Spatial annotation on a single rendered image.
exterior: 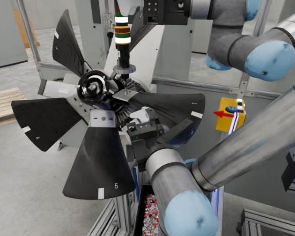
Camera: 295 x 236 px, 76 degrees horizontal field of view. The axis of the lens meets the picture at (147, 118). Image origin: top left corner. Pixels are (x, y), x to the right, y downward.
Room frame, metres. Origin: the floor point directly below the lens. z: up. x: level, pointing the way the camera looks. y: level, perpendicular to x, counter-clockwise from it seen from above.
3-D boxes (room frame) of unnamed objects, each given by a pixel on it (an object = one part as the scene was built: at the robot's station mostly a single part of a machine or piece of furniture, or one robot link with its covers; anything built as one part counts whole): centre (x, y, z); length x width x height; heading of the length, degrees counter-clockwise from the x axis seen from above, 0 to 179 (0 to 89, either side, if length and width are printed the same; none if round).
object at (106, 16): (1.19, 0.22, 1.36); 0.10 x 0.07 x 0.09; 14
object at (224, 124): (0.73, -0.37, 1.02); 0.16 x 0.10 x 0.11; 159
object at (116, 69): (0.59, 0.07, 1.32); 0.09 x 0.07 x 0.10; 14
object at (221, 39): (0.51, -0.21, 1.35); 0.11 x 0.08 x 0.11; 15
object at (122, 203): (0.73, 0.16, 0.46); 0.09 x 0.05 x 0.91; 69
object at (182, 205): (0.19, -0.06, 1.17); 0.11 x 0.08 x 0.09; 16
